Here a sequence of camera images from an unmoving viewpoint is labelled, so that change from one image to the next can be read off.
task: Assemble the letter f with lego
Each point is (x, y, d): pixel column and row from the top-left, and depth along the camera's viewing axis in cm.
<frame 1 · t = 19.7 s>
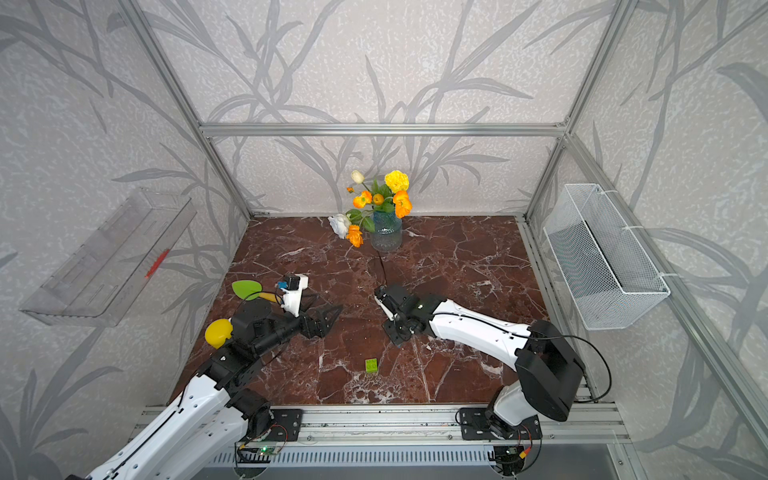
left hand: (330, 304, 73), fingers open
right hand: (392, 325, 83), fingers open
green small lego brick: (371, 365, 84), point 2 cm above the table
blue glass vase: (388, 229, 104), point 12 cm above the table
artificial flower bouquet: (389, 197, 91), point 28 cm above the table
green toy shovel: (243, 288, 103), on the table
red pen: (157, 264, 69), point 32 cm above the table

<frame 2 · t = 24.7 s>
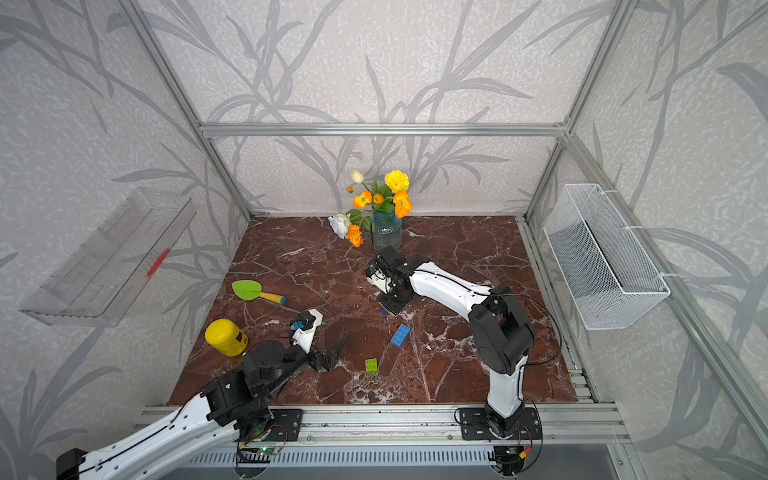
left hand: (335, 330, 74), fingers open
right hand: (392, 300, 89), fingers open
light blue long lego brick: (400, 335, 89), point 2 cm above the table
the other named things where they were.

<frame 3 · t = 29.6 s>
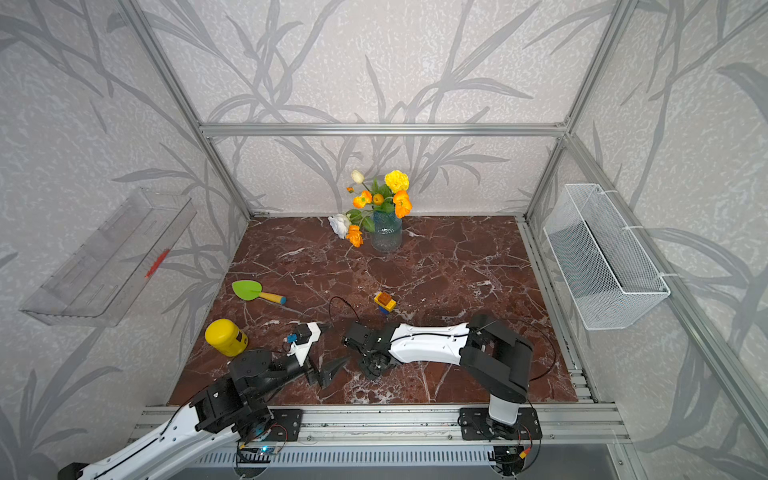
left hand: (339, 345, 70), fingers open
right hand: (369, 365, 83), fingers open
orange small lego brick: (384, 298, 91), point 8 cm above the table
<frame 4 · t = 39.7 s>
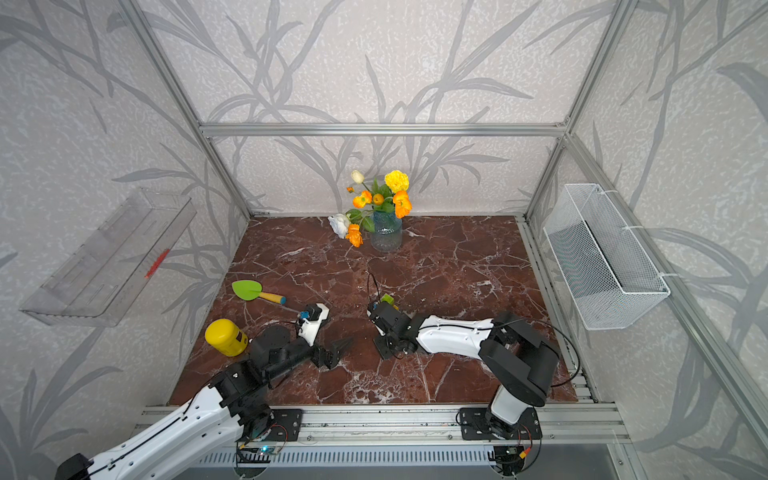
left hand: (341, 331, 76), fingers open
right hand: (379, 340, 87), fingers closed
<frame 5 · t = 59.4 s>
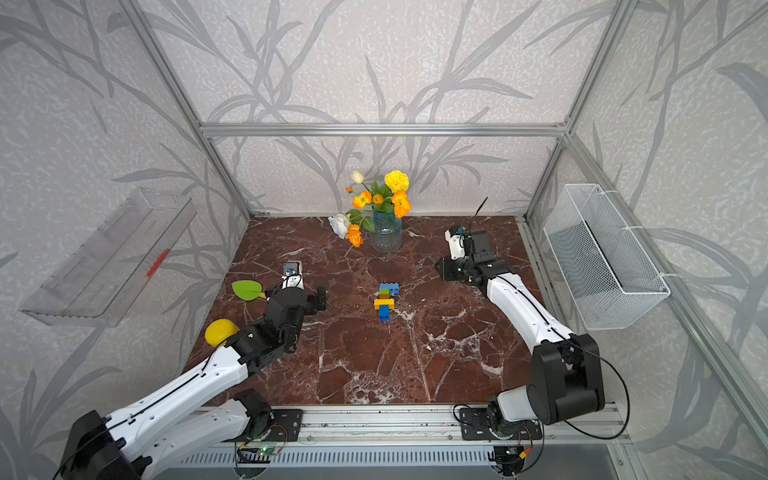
left hand: (306, 282, 79), fingers open
right hand: (439, 262, 87), fingers open
yellow lego brick: (384, 301, 96), point 3 cm above the table
